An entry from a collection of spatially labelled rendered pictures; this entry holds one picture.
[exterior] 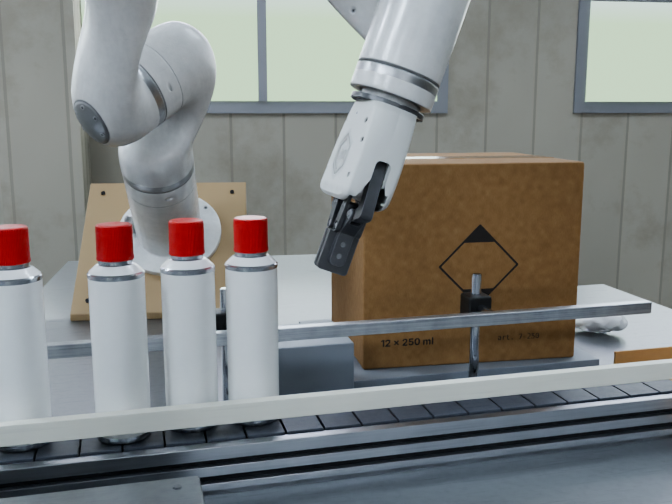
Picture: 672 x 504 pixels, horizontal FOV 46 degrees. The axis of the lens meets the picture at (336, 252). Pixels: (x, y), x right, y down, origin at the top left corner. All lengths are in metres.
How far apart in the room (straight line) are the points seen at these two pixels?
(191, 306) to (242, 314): 0.05
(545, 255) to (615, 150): 2.69
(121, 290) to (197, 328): 0.08
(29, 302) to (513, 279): 0.62
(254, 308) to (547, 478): 0.33
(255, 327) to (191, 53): 0.56
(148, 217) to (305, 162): 2.03
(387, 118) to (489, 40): 2.80
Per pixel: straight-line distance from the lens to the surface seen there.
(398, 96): 0.75
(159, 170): 1.28
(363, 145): 0.73
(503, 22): 3.55
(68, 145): 3.16
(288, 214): 3.36
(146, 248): 1.45
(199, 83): 1.22
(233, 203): 1.53
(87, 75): 1.15
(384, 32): 0.76
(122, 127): 1.15
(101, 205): 1.56
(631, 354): 1.13
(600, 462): 0.88
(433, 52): 0.76
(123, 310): 0.74
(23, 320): 0.75
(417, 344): 1.05
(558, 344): 1.13
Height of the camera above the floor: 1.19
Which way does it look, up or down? 10 degrees down
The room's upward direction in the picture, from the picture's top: straight up
